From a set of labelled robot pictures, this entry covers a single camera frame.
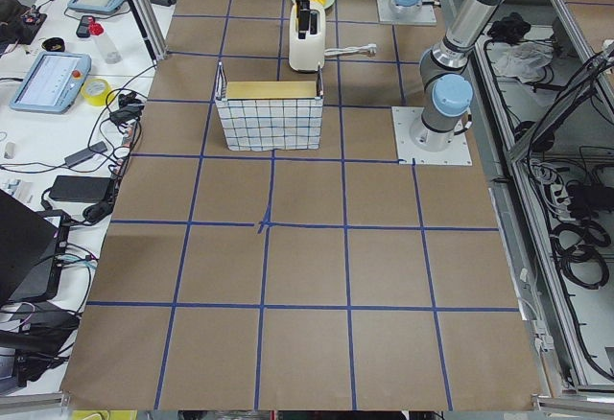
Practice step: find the black laptop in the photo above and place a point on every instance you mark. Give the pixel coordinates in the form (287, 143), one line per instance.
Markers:
(31, 246)

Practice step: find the wire basket with wooden shelf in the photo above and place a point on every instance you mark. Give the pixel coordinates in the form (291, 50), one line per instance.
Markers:
(266, 116)

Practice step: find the black power adapter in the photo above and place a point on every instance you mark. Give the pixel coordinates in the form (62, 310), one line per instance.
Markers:
(75, 188)

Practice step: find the aluminium frame post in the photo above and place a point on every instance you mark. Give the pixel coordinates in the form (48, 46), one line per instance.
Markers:
(146, 22)

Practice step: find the white two-slot toaster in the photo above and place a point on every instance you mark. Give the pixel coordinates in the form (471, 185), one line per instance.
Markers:
(307, 55)

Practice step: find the yellow tape roll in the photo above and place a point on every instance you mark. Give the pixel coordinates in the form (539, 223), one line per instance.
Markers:
(97, 92)

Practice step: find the near blue teach pendant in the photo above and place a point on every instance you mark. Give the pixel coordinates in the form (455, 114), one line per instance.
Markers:
(53, 83)

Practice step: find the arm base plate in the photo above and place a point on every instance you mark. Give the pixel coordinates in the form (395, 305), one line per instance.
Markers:
(428, 18)
(418, 145)

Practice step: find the clear bottle red cap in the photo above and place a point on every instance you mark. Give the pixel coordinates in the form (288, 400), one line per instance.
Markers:
(103, 42)

